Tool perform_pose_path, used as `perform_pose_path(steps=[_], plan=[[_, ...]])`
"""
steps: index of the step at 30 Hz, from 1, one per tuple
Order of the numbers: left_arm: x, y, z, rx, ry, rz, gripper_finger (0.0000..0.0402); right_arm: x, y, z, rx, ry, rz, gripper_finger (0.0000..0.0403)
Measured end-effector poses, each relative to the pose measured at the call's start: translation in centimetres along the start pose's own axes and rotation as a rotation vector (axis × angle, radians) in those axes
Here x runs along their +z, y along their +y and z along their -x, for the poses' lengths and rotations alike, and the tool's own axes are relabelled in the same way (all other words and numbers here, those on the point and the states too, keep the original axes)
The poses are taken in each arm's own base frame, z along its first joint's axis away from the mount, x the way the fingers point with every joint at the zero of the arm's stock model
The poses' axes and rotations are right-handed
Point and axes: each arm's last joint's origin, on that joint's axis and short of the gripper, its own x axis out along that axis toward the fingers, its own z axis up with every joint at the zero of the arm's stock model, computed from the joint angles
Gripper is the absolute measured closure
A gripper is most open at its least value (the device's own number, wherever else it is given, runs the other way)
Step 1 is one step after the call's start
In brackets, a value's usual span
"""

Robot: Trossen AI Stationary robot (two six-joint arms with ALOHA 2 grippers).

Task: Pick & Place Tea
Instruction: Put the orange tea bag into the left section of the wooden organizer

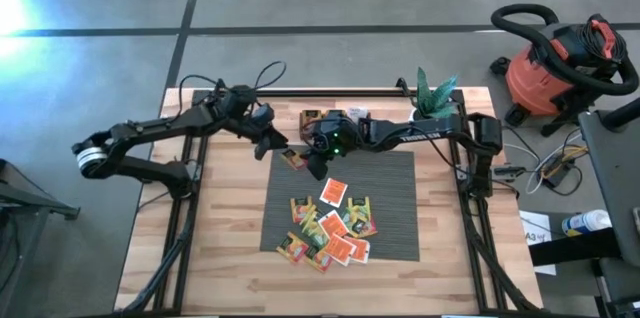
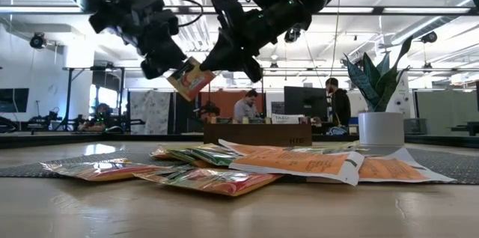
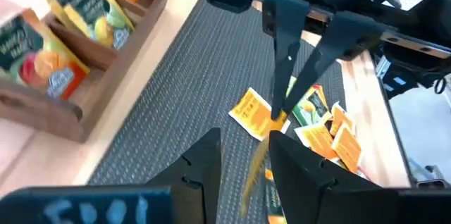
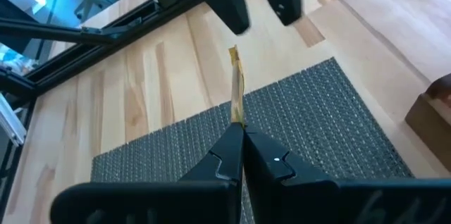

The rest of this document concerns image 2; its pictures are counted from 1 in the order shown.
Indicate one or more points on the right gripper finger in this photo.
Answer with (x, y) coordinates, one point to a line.
(252, 72)
(224, 62)

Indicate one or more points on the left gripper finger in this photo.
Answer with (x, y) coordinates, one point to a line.
(168, 56)
(151, 70)

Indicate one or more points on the green lemon lime tea packet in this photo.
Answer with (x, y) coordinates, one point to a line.
(213, 154)

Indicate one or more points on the orange white tea packet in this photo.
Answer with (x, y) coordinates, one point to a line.
(295, 163)
(389, 168)
(258, 148)

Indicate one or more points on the brown wooden tea organizer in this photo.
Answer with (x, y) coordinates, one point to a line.
(258, 135)

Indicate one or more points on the black ceiling spotlight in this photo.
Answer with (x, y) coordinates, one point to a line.
(292, 36)
(37, 40)
(429, 37)

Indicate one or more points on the orange partition panel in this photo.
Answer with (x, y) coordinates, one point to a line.
(226, 99)

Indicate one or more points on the person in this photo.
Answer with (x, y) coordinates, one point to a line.
(245, 110)
(340, 105)

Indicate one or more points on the patterned grey curtain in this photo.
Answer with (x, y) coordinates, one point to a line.
(151, 110)

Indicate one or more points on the black computer monitor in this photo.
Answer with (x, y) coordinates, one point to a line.
(305, 101)

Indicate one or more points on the background robot workstation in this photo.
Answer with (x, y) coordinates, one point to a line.
(93, 120)

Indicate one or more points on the green plant in white pot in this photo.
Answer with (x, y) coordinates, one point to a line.
(381, 129)

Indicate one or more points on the black overhead light bar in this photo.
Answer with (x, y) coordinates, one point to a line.
(411, 10)

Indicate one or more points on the grey partition panel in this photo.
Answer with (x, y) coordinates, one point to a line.
(441, 110)

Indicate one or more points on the dark grey woven placemat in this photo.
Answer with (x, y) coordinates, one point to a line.
(449, 163)

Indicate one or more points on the black background rig frame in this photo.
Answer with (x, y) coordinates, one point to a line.
(69, 92)

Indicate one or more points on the dark wall screen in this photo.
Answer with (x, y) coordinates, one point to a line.
(13, 100)

